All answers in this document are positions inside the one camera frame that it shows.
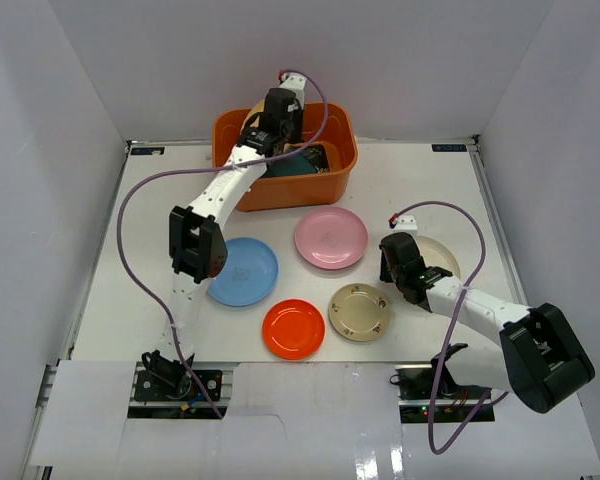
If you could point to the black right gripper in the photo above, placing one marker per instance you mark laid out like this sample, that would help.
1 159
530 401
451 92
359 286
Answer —
384 275

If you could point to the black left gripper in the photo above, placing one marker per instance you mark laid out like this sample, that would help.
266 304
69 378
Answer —
290 129

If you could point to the teal square plate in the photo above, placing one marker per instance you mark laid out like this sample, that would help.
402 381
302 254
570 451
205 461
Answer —
294 165

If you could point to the black floral square plate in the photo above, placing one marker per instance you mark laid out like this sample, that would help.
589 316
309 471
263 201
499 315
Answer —
317 157

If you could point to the yellow round plate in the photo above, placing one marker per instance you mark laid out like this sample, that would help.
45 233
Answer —
253 116

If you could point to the cream white round plate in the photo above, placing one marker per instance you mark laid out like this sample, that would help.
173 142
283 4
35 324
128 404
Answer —
436 254

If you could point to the pink round plate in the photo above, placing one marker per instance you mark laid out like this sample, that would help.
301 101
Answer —
331 238

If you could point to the blue round plate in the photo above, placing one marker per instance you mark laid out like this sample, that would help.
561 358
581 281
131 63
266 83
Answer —
249 275

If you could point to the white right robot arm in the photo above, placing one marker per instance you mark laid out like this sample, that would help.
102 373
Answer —
535 353

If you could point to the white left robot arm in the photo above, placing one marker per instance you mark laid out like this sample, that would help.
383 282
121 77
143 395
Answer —
197 247

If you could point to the orange plastic bin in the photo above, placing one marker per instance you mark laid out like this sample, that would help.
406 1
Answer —
295 191

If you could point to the beige floral round plate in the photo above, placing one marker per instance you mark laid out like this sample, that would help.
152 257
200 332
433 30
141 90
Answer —
360 312

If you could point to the orange round plate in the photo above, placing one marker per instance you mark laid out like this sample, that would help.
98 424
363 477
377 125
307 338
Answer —
293 329

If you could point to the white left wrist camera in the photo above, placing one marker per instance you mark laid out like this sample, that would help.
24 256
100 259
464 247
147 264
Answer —
292 81

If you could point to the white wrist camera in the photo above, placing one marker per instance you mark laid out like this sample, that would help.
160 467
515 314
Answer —
292 81
404 223

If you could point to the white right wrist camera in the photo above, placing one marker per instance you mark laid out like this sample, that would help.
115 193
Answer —
404 223

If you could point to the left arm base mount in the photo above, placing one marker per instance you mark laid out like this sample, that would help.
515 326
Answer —
154 399

